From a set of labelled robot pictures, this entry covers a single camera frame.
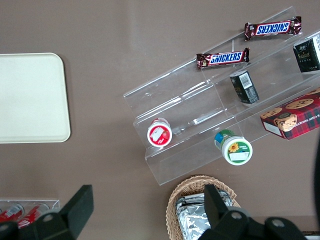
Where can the beige rectangular tray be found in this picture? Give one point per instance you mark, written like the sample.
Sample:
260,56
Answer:
32,97

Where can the green lid yogurt cup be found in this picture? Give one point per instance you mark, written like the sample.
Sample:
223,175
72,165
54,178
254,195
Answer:
236,151

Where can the oval light wicker basket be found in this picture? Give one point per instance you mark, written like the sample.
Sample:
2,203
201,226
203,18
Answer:
172,200

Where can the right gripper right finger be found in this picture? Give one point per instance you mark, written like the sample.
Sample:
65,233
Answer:
215,207

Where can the red tartan cookie box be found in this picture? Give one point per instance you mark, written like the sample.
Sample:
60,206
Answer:
295,120

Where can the black and white carton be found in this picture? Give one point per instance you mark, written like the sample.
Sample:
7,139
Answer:
307,55

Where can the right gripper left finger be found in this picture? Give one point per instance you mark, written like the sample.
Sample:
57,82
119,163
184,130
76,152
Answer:
80,207

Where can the clear acrylic bottle rack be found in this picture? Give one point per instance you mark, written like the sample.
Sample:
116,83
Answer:
56,202

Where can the clear acrylic stepped shelf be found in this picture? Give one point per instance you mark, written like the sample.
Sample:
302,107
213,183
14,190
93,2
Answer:
175,100

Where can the small black barcode box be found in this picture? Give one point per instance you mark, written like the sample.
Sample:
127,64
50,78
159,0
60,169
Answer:
245,87

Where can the Snickers chocolate bar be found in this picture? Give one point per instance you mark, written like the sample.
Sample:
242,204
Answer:
272,28
223,58

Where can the silver foil packet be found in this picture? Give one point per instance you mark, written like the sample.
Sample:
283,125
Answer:
190,217

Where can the red lid yogurt cup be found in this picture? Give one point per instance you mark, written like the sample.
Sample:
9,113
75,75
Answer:
159,135

